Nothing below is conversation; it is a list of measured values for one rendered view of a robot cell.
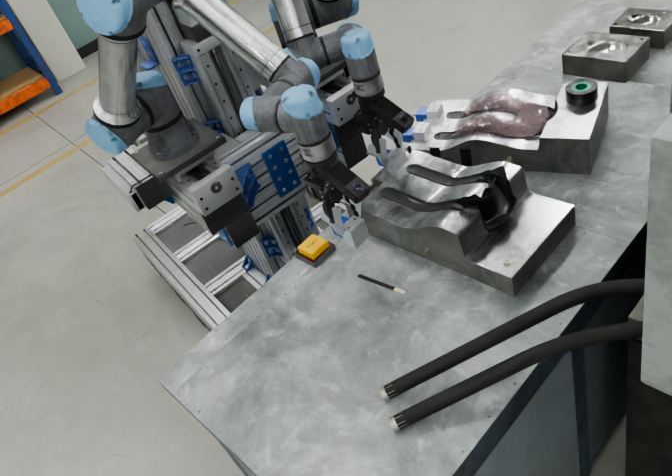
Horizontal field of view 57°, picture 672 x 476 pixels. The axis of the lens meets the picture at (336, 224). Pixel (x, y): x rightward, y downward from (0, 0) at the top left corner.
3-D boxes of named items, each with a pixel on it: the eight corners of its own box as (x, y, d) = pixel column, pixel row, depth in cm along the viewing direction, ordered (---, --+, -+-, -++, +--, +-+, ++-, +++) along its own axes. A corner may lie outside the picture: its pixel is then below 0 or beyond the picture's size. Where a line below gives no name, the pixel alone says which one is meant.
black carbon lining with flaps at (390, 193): (377, 201, 161) (368, 172, 156) (415, 166, 168) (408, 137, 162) (490, 243, 138) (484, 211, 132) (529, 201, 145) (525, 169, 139)
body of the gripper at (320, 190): (331, 181, 146) (316, 139, 138) (357, 190, 140) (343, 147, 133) (309, 200, 142) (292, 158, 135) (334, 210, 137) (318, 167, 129)
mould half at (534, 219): (353, 227, 167) (339, 189, 159) (412, 172, 178) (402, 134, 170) (514, 297, 134) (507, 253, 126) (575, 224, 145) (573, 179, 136)
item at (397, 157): (364, 165, 176) (358, 150, 172) (375, 154, 178) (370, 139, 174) (398, 176, 167) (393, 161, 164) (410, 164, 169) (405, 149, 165)
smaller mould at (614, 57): (562, 74, 195) (561, 53, 190) (586, 50, 201) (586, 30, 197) (625, 83, 181) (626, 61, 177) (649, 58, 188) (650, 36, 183)
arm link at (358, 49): (366, 22, 150) (373, 34, 143) (377, 62, 157) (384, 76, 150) (335, 32, 150) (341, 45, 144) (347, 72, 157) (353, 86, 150)
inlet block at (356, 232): (319, 232, 153) (312, 215, 150) (332, 220, 156) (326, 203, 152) (356, 249, 145) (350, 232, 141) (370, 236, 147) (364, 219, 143)
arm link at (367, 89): (386, 69, 152) (365, 86, 149) (391, 86, 155) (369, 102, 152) (365, 65, 157) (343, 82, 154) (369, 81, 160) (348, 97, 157)
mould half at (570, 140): (409, 163, 182) (401, 133, 175) (440, 114, 197) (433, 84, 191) (590, 175, 156) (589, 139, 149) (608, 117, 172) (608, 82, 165)
